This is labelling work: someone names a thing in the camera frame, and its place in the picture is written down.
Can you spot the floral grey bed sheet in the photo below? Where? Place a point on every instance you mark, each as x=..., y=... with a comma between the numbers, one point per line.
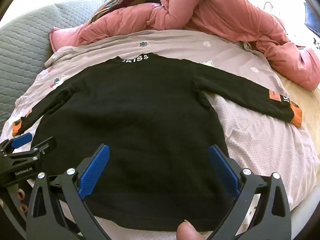
x=262, y=142

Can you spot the cream mattress cover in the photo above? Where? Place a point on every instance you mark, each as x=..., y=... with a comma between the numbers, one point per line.
x=303, y=100

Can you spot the pink duvet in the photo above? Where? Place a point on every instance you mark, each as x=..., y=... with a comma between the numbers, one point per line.
x=225, y=10

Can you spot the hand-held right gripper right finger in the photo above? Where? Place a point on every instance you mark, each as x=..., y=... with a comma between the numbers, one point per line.
x=223, y=172

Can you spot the grey quilted headboard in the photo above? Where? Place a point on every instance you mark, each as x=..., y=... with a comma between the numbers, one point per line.
x=25, y=42

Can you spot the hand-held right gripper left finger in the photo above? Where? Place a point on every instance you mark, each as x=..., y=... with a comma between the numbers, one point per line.
x=93, y=172

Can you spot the dark blue object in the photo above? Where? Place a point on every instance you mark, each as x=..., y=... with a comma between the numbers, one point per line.
x=311, y=20

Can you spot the person's right hand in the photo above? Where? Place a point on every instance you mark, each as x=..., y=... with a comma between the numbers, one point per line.
x=187, y=231

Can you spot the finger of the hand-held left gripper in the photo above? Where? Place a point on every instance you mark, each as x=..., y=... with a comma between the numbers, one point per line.
x=21, y=139
x=41, y=147

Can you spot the black sweater with orange cuffs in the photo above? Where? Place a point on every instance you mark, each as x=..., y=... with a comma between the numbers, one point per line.
x=137, y=117

